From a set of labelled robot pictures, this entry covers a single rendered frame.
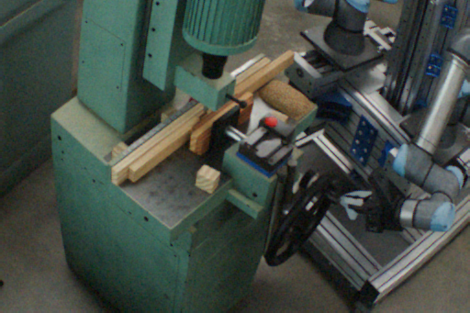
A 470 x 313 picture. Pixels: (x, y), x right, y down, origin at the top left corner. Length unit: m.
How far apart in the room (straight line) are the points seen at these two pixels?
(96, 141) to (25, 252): 0.88
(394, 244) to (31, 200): 1.49
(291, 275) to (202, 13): 1.41
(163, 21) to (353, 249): 1.24
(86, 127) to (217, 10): 0.62
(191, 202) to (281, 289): 1.05
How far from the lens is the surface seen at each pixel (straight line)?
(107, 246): 2.21
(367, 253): 2.60
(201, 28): 1.61
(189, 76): 1.79
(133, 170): 1.72
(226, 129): 1.81
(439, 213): 1.63
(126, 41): 1.78
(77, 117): 2.04
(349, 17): 2.32
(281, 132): 1.76
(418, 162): 1.71
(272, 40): 3.73
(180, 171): 1.78
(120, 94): 1.90
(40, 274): 2.64
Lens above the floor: 2.22
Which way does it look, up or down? 44 degrees down
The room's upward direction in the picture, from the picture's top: 12 degrees clockwise
